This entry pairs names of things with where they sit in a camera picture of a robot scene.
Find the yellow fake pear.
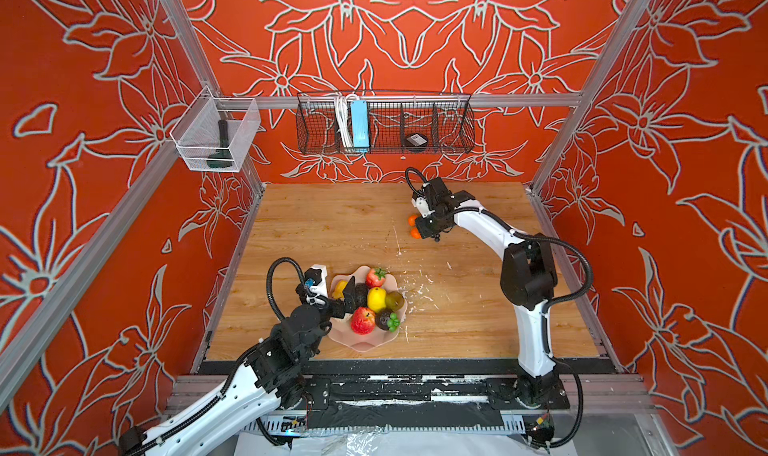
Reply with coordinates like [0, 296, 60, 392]
[331, 280, 349, 301]

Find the dark fake avocado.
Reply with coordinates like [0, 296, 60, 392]
[354, 283, 368, 308]

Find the yellow fake lemon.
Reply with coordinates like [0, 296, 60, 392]
[367, 287, 387, 313]

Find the red fake strawberry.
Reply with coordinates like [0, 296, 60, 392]
[365, 267, 388, 289]

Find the red fake apple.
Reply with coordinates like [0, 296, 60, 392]
[349, 307, 377, 335]

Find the pink scalloped fruit bowl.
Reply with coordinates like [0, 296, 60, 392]
[328, 266, 409, 353]

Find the dark purple fake mangosteen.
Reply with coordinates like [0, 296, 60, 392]
[376, 309, 401, 332]

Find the brown fake passion fruit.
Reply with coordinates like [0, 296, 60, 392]
[385, 291, 406, 312]

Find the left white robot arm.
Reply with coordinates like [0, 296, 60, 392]
[118, 285, 350, 455]

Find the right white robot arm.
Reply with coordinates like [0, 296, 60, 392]
[405, 167, 594, 408]

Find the light blue box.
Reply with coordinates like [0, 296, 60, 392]
[350, 99, 370, 153]

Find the black brush in bin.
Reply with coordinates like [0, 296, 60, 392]
[206, 119, 234, 169]

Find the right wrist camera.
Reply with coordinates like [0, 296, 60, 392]
[412, 196, 433, 218]

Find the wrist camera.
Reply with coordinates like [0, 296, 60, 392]
[298, 265, 329, 308]
[412, 196, 433, 218]

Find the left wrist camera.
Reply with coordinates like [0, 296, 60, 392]
[298, 265, 329, 308]

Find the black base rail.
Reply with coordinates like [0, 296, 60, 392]
[251, 359, 577, 439]

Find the black wire wall basket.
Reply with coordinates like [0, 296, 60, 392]
[296, 91, 476, 156]

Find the white cable bundle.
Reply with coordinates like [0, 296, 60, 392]
[333, 94, 354, 151]

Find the clear plastic wall bin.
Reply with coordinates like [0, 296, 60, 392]
[170, 87, 261, 173]

